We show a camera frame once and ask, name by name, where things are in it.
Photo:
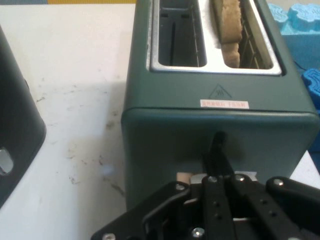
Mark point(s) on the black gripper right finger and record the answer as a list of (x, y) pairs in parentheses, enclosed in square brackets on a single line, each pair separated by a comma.
[(295, 195)]

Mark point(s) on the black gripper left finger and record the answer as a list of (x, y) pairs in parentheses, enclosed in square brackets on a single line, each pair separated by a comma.
[(212, 192)]

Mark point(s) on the toasted bread slice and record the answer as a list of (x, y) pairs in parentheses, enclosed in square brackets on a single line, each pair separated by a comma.
[(230, 30)]

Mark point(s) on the dark green toaster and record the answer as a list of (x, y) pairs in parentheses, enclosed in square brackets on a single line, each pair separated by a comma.
[(175, 137)]

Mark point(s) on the black coffee maker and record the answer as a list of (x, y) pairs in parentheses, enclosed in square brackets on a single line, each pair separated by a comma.
[(17, 125)]

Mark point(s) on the blue foam building block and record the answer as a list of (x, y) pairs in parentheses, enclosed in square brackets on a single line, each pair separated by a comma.
[(312, 85), (302, 42)]

